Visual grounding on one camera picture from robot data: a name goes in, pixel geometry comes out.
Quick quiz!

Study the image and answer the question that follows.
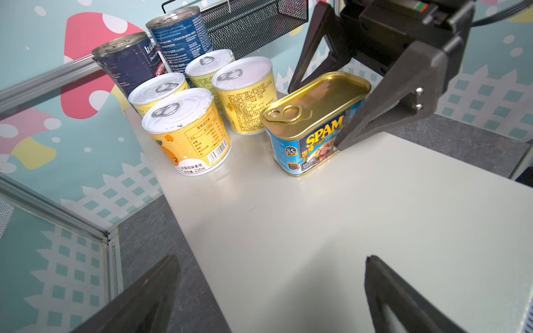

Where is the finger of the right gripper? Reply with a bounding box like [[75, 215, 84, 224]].
[[288, 1, 352, 94], [335, 41, 448, 151]]

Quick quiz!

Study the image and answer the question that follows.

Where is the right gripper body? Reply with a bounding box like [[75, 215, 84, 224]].
[[340, 1, 475, 91]]

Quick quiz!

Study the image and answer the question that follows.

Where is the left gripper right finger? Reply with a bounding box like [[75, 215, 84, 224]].
[[364, 255, 464, 332]]

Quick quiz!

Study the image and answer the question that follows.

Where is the blue soup can pink lid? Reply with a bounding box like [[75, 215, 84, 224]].
[[146, 6, 214, 74]]

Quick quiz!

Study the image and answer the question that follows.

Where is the small yellow can white lid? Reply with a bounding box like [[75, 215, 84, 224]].
[[142, 88, 231, 176], [128, 73, 190, 117], [212, 56, 278, 135], [185, 49, 235, 115]]

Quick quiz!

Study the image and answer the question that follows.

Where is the black mesh wall basket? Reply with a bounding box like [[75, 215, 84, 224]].
[[161, 0, 310, 60]]

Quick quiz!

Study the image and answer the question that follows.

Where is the gold sardine tin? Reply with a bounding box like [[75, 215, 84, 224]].
[[260, 72, 371, 176]]

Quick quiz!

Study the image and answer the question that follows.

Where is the dark blue tomato can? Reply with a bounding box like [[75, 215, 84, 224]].
[[92, 31, 167, 97]]

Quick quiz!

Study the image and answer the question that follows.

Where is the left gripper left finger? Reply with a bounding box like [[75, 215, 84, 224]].
[[74, 255, 181, 332]]

